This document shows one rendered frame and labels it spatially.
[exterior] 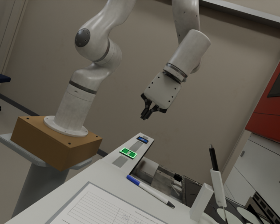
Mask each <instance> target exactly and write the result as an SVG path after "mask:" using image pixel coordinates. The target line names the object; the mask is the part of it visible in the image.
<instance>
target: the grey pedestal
mask: <svg viewBox="0 0 280 224"><path fill-rule="evenodd" d="M11 136H12V133H9V134H2V135H0V142H1V143H2V144H4V145H6V146H7V147H9V148H10V149H12V150H13V151H15V152H16V153H18V154H19V155H21V156H23V157H24V158H25V159H27V160H29V161H30V162H31V163H32V164H31V166H30V169H29V171H28V174H27V177H26V179H25V182H24V185H23V187H22V190H21V193H20V196H19V198H18V201H17V203H16V206H15V209H14V212H13V214H12V217H11V219H12V218H13V217H15V216H16V215H18V214H19V213H21V212H22V211H24V210H25V209H27V208H28V207H30V206H31V205H33V204H34V203H36V202H37V201H39V200H40V199H42V198H43V197H45V196H46V195H48V194H49V193H50V192H52V191H53V190H55V189H56V188H58V187H59V186H61V185H62V184H64V182H65V180H66V177H67V175H68V172H69V170H70V169H74V170H79V169H80V168H82V167H84V166H86V165H88V164H90V163H91V161H92V157H90V158H88V159H86V160H84V161H82V162H80V163H78V164H76V165H74V166H72V167H70V168H67V169H65V170H63V171H61V172H60V171H59V170H57V169H56V168H54V167H53V166H51V165H49V164H48V163H46V162H45V161H43V160H41V159H40V158H38V157H37V156H35V155H33V154H32V153H30V152H29V151H27V150H26V149H24V148H23V147H21V146H19V145H18V144H16V143H15V142H13V141H11V140H10V139H11Z"/></svg>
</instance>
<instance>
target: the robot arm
mask: <svg viewBox="0 0 280 224"><path fill-rule="evenodd" d="M136 1H137V0H108V1H107V3H106V4H105V6H104V7H103V9H102V10H101V11H100V12H99V13H97V14H96V15H95V16H94V17H92V18H91V19H90V20H89V21H87V22H86V23H85V24H84V25H82V26H81V28H80V29H79V30H78V32H77V33H76V36H75V40H74V44H75V47H76V50H77V52H78V53H79V54H80V55H81V56H83V57H84V58H86V59H88V60H90V61H92V63H91V64H90V65H89V66H87V67H85V68H82V69H78V70H76V71H75V72H74V73H73V74H72V76H71V79H70V81H69V83H68V86H67V88H66V90H65V93H64V95H63V98H62V100H61V103H60V105H59V107H58V110H57V112H56V115H55V116H46V117H45V118H44V121H43V122H44V124H45V125H46V126H47V127H49V128H50V129H52V130H54V131H56V132H58V133H61V134H64V135H67V136H72V137H86V136H87V134H88V130H87V129H86V128H85V127H84V126H83V124H84V121H85V119H86V117H87V114H88V112H89V109H90V107H91V105H92V103H93V101H94V98H95V96H96V93H97V91H98V89H99V86H100V84H101V83H102V82H103V81H104V80H105V79H106V78H107V77H108V76H110V75H111V74H112V73H113V72H115V71H116V69H117V68H118V67H119V65H120V63H121V59H122V52H121V49H120V48H119V46H118V45H117V44H116V43H115V42H114V41H112V40H111V39H110V38H109V37H108V34H109V32H110V31H111V30H112V29H113V28H114V27H116V26H119V25H121V24H123V23H124V22H125V21H126V20H127V18H128V17H129V15H130V13H131V11H132V9H133V7H134V5H135V3H136ZM172 13H173V19H174V23H175V27H176V33H177V38H178V43H179V46H178V48H177V49H176V51H175V52H174V53H173V55H172V56H171V58H170V59H169V61H168V62H167V64H166V65H165V67H164V68H163V70H164V72H159V73H158V74H157V75H156V77H155V78H154V79H153V80H152V81H151V83H150V84H149V85H148V86H147V88H146V89H145V91H144V93H142V94H141V95H140V96H141V98H142V99H143V100H144V102H145V109H144V110H143V111H142V113H141V117H140V118H141V119H143V120H146V119H148V118H149V117H150V116H151V114H152V113H153V112H157V111H159V112H162V113H166V111H167V109H168V108H169V107H170V105H171V104H172V102H173V101H174V99H175V98H176V96H177V95H178V93H179V91H180V89H181V87H182V86H181V85H180V84H181V83H182V82H186V81H187V79H186V78H187V77H188V75H189V74H192V73H195V72H197V71H198V70H199V68H200V65H201V57H202V56H203V55H204V53H205V52H206V51H207V49H208V48H209V46H210V45H211V42H210V40H209V38H208V37H207V36H206V35H204V34H203V33H202V32H200V17H199V0H172ZM147 98H148V99H147ZM152 102H154V103H155V104H156V105H155V106H154V107H153V108H152V109H150V105H151V103H152ZM159 107H161V108H159ZM149 109H150V110H149Z"/></svg>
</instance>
